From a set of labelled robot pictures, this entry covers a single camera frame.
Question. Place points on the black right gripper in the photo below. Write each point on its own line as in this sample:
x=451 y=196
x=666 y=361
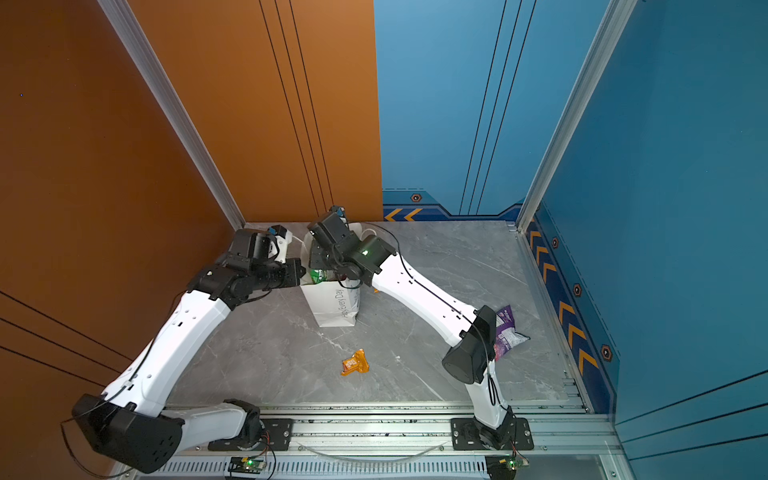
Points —
x=316 y=260

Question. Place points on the green white snack bag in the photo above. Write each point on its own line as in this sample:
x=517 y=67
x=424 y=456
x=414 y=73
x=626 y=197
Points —
x=320 y=276

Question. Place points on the white paper bag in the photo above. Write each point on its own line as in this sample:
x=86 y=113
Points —
x=333 y=304

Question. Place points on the small orange candy wrapper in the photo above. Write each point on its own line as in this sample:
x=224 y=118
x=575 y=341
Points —
x=356 y=363

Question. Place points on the purple white snack bag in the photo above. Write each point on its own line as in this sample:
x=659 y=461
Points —
x=507 y=336

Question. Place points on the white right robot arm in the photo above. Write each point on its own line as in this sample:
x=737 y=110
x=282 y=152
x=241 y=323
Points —
x=469 y=332

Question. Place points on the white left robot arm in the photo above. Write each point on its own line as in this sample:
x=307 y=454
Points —
x=130 y=422

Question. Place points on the left green circuit board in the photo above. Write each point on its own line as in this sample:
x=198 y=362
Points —
x=246 y=466

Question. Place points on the green circuit board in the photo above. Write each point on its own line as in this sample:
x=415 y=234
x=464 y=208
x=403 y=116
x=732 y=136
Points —
x=505 y=467
x=246 y=466

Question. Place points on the right green circuit board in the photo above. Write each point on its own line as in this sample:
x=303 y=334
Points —
x=505 y=467

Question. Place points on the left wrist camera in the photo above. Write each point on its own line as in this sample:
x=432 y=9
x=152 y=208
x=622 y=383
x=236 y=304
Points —
x=280 y=239

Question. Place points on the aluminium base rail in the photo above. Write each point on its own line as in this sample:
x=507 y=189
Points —
x=416 y=440

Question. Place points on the left aluminium corner post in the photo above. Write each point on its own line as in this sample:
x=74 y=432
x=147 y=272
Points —
x=127 y=27

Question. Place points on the aluminium corner post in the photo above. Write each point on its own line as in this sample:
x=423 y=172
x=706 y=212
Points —
x=127 y=27
x=609 y=32

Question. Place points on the right aluminium corner post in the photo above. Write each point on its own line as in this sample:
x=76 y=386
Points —
x=609 y=32

